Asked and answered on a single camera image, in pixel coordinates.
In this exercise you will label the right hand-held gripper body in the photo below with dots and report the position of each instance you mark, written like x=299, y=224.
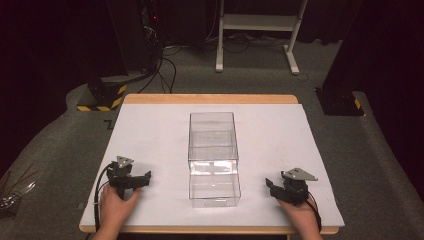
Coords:
x=295, y=186

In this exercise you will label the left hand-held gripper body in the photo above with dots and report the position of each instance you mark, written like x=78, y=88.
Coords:
x=120, y=173

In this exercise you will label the person's right hand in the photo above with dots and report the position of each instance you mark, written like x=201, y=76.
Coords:
x=301, y=215

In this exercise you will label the person's left hand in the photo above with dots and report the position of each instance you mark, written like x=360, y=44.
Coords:
x=115, y=208

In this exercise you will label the white table mat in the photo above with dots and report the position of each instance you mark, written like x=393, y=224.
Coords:
x=266, y=150

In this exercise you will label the clear plastic drawer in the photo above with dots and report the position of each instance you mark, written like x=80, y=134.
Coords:
x=215, y=186

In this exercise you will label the clear plastic drawer housing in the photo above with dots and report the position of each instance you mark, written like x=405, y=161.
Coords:
x=213, y=133

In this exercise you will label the black yellow striped stand base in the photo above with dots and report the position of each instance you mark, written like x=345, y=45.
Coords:
x=106, y=95

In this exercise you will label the wooden table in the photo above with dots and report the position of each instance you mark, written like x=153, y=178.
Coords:
x=206, y=98

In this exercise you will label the clear bag with sticks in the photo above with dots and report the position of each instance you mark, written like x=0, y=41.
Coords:
x=15, y=193

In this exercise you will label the black equipment column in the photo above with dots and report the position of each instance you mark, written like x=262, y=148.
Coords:
x=146, y=33

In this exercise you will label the white metal stand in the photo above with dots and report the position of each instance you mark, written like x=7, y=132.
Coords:
x=258, y=21

